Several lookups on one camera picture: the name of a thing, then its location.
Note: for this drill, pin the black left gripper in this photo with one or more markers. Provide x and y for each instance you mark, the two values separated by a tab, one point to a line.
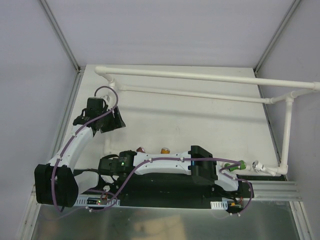
116	118

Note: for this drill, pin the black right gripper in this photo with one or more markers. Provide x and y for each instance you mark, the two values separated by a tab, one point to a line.
105	164

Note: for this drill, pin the brown water faucet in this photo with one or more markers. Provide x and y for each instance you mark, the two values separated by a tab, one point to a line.
140	149

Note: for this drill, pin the white PVC pipe frame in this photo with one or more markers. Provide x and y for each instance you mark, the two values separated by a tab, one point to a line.
303	88

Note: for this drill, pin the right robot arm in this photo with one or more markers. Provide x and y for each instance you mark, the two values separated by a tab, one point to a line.
197	164

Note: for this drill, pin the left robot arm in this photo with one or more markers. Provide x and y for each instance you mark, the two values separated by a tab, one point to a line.
55	182

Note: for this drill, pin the orange water faucet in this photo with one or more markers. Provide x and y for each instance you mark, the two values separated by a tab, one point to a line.
165	150

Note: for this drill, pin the green water faucet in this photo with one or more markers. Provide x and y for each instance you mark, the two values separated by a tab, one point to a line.
240	165

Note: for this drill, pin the white water faucet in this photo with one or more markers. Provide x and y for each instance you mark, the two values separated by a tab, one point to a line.
260	168

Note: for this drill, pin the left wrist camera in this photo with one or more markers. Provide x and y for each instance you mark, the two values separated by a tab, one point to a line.
107	98

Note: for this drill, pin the left white cable duct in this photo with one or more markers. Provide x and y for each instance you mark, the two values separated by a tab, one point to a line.
87	201

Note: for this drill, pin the white cable duct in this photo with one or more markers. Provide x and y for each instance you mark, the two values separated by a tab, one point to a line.
87	201
219	205

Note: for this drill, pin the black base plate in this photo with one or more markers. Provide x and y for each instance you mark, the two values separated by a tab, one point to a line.
168	190

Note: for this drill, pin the right white cable duct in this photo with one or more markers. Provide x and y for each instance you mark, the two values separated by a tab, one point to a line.
219	205

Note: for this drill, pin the left aluminium frame post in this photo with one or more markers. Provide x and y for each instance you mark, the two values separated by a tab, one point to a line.
59	34

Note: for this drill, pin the aluminium frame post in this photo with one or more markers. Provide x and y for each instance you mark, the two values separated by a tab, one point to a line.
293	7
59	34

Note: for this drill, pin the aluminium front rail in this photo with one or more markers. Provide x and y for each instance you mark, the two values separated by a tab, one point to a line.
283	191

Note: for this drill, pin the right aluminium frame post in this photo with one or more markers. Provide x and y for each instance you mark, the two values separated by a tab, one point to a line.
293	7

